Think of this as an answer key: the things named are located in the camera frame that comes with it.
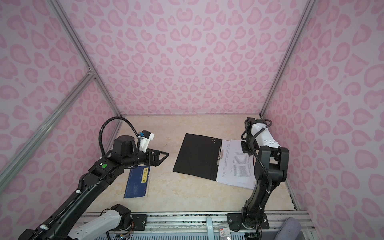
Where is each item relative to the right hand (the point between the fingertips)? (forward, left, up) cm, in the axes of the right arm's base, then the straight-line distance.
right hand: (250, 152), depth 88 cm
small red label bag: (-38, +18, -6) cm, 42 cm away
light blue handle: (-37, +25, -4) cm, 45 cm away
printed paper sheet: (-5, +8, -8) cm, 13 cm away
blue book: (-17, +65, -7) cm, 68 cm away
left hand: (-10, +47, +17) cm, 51 cm away
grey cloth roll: (-37, -12, -5) cm, 39 cm away
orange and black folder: (+1, +30, -7) cm, 31 cm away
